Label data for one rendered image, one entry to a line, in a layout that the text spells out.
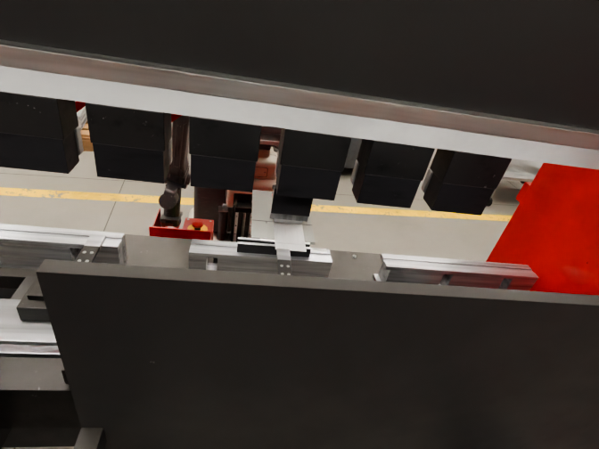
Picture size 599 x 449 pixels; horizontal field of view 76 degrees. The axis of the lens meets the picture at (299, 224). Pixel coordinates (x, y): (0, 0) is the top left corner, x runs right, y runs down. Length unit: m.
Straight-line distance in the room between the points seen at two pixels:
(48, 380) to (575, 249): 1.33
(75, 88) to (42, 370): 0.52
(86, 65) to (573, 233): 1.28
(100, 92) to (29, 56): 0.23
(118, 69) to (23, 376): 0.52
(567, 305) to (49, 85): 0.93
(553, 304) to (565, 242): 0.83
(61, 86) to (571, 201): 1.35
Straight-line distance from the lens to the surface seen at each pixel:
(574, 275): 1.38
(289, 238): 1.07
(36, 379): 0.81
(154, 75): 0.61
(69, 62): 0.65
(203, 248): 1.05
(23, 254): 1.18
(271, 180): 1.76
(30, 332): 0.90
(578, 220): 1.38
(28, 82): 0.92
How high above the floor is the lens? 1.63
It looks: 34 degrees down
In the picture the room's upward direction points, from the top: 12 degrees clockwise
